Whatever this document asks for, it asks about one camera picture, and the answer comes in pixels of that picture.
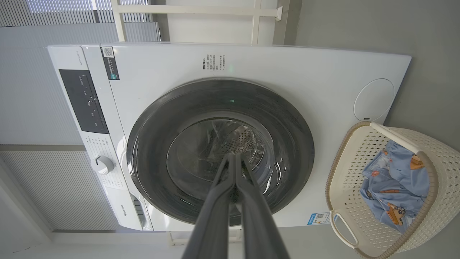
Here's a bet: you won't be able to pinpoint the black washing machine control panel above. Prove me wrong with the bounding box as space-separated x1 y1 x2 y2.
59 69 109 135

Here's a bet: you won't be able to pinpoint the round white filter cover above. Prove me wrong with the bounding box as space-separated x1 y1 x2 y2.
354 78 395 122

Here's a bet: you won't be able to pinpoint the white metal frame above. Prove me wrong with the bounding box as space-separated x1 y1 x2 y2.
110 0 282 45

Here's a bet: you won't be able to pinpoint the blue energy label sticker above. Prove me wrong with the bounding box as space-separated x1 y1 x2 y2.
307 212 331 226

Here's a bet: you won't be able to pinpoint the white front-load washing machine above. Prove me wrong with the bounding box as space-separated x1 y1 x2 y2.
48 42 412 232

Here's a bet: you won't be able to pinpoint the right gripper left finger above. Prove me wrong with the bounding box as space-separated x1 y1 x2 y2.
181 153 236 259

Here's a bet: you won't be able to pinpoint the dark round washer door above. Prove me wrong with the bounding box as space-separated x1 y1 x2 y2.
126 78 315 225

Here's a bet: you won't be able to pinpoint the white washing machine dial knob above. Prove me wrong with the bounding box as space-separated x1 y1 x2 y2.
91 155 115 176

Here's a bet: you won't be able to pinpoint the dark QR code sticker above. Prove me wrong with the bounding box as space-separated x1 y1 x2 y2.
101 46 120 81

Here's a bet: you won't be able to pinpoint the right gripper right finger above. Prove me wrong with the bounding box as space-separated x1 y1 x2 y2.
236 153 291 259

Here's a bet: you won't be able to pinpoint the cream perforated laundry basket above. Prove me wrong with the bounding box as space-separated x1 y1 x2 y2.
326 121 460 259

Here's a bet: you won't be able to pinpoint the grey window blinds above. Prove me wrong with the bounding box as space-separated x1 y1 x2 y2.
0 0 160 43

